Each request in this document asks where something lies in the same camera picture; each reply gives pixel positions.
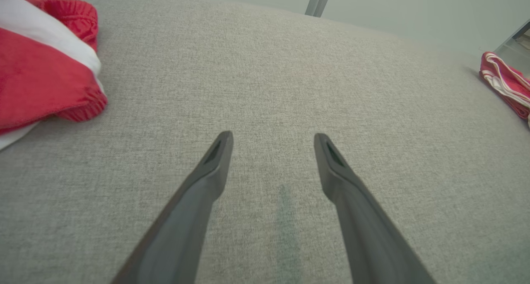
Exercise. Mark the grey fabric sofa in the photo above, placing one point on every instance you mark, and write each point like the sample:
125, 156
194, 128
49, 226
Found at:
269, 89

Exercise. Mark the red white-sleeved t-shirt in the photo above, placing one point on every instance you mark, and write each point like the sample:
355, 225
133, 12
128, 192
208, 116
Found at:
507, 85

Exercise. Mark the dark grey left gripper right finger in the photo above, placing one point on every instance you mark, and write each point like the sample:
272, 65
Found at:
372, 234

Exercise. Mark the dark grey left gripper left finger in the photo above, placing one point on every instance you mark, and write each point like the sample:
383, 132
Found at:
186, 226

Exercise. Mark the grey floor rail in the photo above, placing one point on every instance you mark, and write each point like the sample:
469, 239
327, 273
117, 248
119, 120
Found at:
517, 44

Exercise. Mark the red shorts white side stripe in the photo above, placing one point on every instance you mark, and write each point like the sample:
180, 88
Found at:
37, 77

